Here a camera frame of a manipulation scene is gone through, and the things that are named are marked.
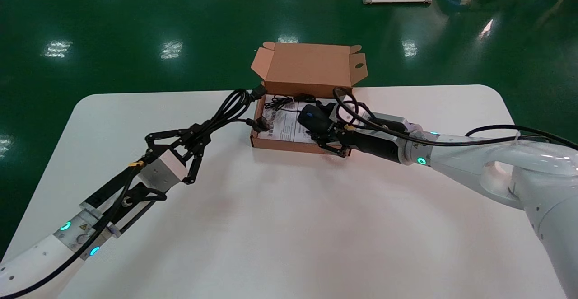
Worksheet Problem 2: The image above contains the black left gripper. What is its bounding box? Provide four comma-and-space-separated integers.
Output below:
120, 128, 213, 209

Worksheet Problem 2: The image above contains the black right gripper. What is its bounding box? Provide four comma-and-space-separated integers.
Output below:
312, 101, 405, 164

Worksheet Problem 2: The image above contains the black wired computer mouse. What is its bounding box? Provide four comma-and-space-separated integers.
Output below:
264, 93, 338, 134

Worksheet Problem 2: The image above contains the black power cable with plug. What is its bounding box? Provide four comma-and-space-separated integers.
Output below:
192, 84, 272, 146

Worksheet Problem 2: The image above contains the brown cardboard storage box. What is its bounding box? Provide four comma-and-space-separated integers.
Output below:
251, 42, 368, 157

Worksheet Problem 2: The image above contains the white printed paper sheet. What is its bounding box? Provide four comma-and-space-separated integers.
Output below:
261, 95, 337, 144

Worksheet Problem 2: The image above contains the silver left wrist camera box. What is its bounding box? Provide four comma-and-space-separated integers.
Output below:
138, 149, 188, 194

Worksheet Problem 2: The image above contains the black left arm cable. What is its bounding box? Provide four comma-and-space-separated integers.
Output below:
0, 161, 168, 299

